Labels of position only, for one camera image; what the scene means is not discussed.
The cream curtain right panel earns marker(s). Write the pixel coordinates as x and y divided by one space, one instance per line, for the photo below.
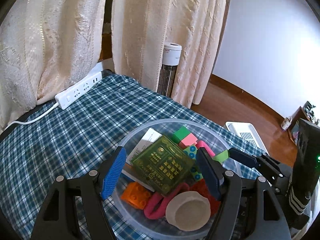
140 29

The dark green box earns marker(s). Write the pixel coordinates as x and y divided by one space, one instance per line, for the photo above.
162 165

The green and pink block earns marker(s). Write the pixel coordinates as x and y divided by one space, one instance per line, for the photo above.
184 138

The green dotted block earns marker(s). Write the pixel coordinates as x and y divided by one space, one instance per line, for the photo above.
191 151
197 175

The white power strip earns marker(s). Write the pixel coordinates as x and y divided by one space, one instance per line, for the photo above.
73 93

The clear plastic bowl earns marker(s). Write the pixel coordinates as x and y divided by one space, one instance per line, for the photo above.
216 137

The white medicine box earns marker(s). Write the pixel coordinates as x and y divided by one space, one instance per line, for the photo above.
147 139

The white plastic basket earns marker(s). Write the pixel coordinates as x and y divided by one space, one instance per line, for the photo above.
246 131

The cream curtain left panel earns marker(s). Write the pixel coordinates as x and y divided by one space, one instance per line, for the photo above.
46 46

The white small bowl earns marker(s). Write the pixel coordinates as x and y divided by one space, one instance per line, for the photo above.
188 211

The orange toy block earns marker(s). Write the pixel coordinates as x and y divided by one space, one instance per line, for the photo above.
136 195

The white tower heater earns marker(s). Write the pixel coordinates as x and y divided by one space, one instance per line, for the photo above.
170 62

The red toy brick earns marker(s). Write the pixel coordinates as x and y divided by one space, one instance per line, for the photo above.
202 189

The wooden baseboard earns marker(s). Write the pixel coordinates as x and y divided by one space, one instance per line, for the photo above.
219 82

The blue plaid tablecloth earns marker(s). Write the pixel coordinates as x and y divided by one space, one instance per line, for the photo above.
73 141

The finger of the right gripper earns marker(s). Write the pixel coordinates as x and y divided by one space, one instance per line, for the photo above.
243 158

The cream curtain panel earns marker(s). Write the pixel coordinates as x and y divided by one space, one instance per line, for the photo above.
140 29
46 46

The small white item on floor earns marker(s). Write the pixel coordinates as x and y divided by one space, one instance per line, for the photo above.
286 123

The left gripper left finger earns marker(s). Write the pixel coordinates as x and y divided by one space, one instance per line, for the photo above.
110 171

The pink hair band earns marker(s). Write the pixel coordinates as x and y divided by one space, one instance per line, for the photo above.
157 204

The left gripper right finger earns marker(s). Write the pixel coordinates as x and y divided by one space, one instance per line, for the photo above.
212 172

